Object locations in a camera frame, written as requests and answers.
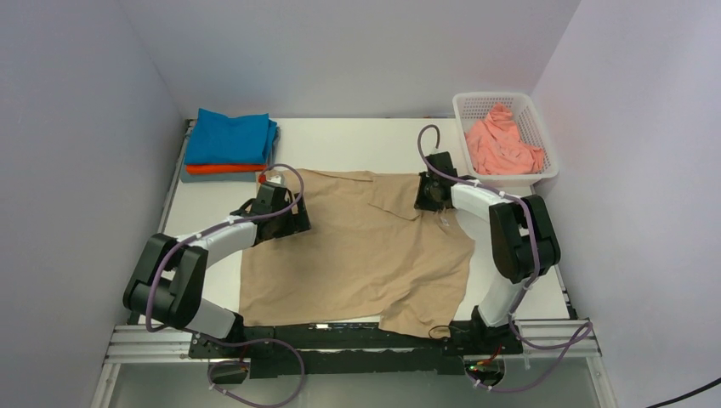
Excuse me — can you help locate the folded blue t shirt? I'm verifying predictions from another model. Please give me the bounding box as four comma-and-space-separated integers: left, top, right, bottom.
185, 109, 278, 165

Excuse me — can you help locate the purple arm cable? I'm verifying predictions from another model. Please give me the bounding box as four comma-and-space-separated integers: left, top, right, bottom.
143, 163, 308, 408
417, 124, 593, 394

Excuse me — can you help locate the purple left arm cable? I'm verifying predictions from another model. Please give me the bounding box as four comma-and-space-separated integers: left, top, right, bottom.
143, 163, 308, 408

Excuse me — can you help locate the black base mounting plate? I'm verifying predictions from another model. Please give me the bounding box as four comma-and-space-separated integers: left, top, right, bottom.
189, 320, 524, 379

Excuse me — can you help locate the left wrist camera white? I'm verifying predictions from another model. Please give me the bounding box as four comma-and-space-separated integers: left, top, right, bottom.
257, 171, 287, 187

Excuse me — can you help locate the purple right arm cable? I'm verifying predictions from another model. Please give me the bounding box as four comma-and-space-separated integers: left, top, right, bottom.
417, 124, 593, 394

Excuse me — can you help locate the white plastic laundry basket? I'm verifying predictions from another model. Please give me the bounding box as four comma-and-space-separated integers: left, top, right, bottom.
452, 92, 559, 187

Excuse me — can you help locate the folded orange t shirt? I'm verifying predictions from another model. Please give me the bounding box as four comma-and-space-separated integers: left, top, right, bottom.
185, 163, 267, 175

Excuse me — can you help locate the black cable bottom right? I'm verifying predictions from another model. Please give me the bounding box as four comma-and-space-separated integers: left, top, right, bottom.
646, 377, 721, 408

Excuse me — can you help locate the beige t shirt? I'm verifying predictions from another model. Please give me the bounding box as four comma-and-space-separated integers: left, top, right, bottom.
239, 169, 475, 337

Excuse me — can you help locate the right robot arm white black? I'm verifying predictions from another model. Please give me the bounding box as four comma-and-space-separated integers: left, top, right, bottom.
415, 152, 561, 353

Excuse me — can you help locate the aluminium frame rail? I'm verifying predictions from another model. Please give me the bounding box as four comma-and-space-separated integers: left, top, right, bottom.
93, 320, 617, 407

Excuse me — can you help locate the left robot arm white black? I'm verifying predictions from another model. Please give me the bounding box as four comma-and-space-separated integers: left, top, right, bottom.
122, 182, 311, 357

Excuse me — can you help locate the pink t shirt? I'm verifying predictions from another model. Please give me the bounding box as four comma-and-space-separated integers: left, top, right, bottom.
464, 103, 545, 175

